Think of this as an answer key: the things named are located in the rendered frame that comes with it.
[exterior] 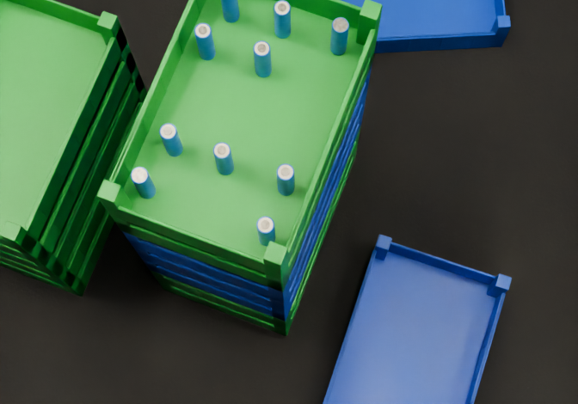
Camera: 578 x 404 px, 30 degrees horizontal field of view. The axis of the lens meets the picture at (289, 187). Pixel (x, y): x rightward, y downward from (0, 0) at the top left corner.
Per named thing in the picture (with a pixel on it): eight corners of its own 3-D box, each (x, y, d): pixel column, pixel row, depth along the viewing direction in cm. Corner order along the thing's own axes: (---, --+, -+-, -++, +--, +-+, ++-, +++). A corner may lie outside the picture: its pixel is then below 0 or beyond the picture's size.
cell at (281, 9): (278, 21, 122) (277, -4, 115) (293, 27, 121) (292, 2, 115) (272, 35, 121) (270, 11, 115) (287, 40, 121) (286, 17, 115)
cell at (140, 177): (150, 170, 110) (158, 186, 117) (134, 163, 111) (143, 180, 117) (144, 186, 110) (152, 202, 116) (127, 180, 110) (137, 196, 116)
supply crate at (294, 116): (212, -24, 123) (206, -58, 116) (378, 34, 121) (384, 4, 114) (107, 214, 116) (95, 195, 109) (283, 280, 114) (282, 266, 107)
